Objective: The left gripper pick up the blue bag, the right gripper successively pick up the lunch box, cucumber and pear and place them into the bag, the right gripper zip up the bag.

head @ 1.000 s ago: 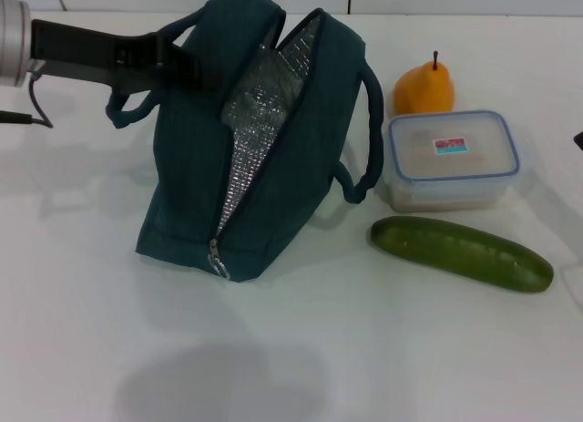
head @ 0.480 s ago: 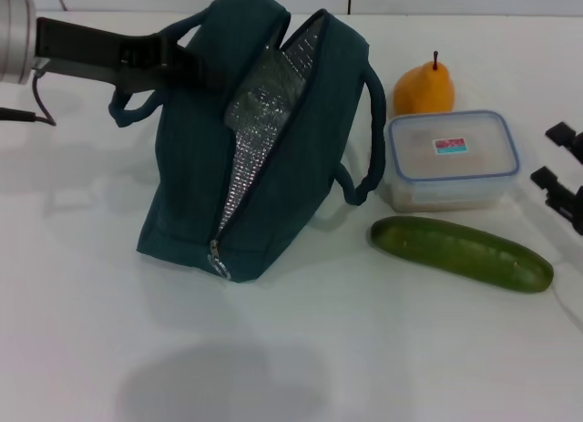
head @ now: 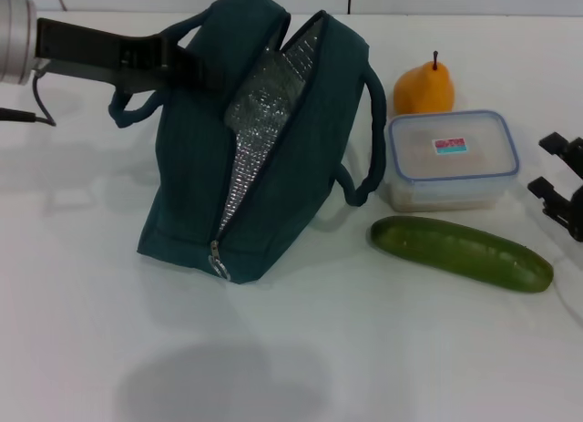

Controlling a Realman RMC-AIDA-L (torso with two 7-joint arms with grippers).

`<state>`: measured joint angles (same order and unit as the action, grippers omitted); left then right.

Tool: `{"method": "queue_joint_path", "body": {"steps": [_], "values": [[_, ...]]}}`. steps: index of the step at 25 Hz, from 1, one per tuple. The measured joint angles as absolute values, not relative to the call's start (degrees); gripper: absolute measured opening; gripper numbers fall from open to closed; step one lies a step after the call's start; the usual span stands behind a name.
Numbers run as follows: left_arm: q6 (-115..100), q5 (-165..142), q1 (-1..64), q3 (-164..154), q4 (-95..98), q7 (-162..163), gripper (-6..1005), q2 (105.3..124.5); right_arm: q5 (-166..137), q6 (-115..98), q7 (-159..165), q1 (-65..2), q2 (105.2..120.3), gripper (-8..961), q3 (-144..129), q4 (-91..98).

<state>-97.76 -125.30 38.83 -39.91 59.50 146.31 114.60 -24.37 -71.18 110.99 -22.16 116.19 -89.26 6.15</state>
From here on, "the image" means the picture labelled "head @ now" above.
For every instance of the clear plastic food container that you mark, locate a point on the clear plastic food container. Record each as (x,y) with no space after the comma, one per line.
(410,157)

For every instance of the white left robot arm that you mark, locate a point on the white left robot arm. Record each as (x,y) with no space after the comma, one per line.
(16,39)

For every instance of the green cucumber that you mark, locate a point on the green cucumber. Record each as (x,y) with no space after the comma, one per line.
(455,251)

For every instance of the dark teal insulated lunch bag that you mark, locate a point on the dark teal insulated lunch bag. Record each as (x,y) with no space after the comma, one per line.
(191,167)

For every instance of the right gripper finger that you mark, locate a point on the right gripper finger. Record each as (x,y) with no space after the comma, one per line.
(567,151)
(565,212)

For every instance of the yellow orange pear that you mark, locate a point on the yellow orange pear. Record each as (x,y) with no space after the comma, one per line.
(423,91)

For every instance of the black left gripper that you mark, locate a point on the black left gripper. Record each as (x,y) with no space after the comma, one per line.
(91,53)

